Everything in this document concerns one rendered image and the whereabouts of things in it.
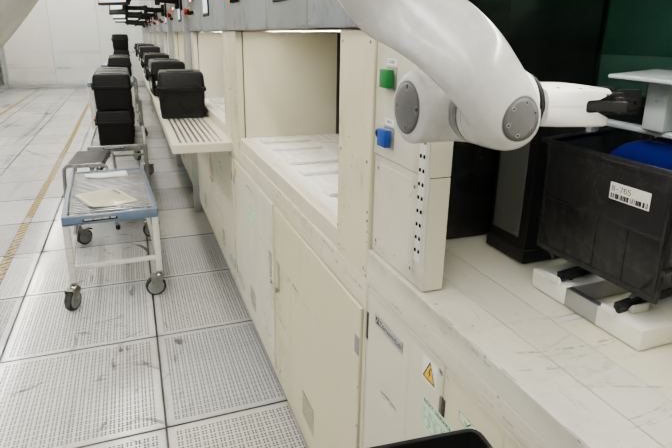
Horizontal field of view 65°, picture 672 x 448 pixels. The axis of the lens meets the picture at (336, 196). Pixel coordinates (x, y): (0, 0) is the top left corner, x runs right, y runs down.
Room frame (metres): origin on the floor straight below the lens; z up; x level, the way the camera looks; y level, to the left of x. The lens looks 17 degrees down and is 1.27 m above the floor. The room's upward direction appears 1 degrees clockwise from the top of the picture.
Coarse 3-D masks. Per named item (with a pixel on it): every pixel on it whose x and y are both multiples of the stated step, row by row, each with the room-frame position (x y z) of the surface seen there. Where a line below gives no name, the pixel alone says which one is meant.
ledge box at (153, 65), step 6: (150, 60) 4.34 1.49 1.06; (156, 60) 4.27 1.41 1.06; (162, 60) 4.28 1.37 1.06; (168, 60) 4.30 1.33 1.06; (174, 60) 4.31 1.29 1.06; (150, 66) 4.17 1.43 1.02; (156, 66) 4.13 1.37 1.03; (162, 66) 4.15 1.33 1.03; (168, 66) 4.16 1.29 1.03; (174, 66) 4.18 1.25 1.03; (180, 66) 4.20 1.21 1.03; (150, 72) 4.18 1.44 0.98; (156, 72) 4.12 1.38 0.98; (150, 78) 4.26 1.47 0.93; (156, 78) 4.12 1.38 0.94; (150, 84) 4.28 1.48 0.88
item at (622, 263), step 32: (608, 128) 0.87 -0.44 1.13; (640, 128) 0.77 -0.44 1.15; (576, 160) 0.75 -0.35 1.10; (608, 160) 0.70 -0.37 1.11; (544, 192) 0.80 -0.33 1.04; (576, 192) 0.75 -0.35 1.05; (608, 192) 0.70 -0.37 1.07; (640, 192) 0.66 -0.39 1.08; (544, 224) 0.80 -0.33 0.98; (576, 224) 0.75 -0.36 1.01; (608, 224) 0.70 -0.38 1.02; (640, 224) 0.65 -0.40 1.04; (576, 256) 0.74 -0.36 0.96; (608, 256) 0.69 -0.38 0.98; (640, 256) 0.65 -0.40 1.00; (640, 288) 0.64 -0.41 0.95
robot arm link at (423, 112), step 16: (400, 80) 0.64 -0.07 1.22; (416, 80) 0.60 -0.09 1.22; (432, 80) 0.60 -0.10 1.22; (400, 96) 0.63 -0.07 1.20; (416, 96) 0.60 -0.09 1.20; (432, 96) 0.59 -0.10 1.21; (400, 112) 0.63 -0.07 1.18; (416, 112) 0.60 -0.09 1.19; (432, 112) 0.58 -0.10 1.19; (448, 112) 0.59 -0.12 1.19; (400, 128) 0.63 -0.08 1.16; (416, 128) 0.60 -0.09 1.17; (432, 128) 0.59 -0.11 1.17; (448, 128) 0.59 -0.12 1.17
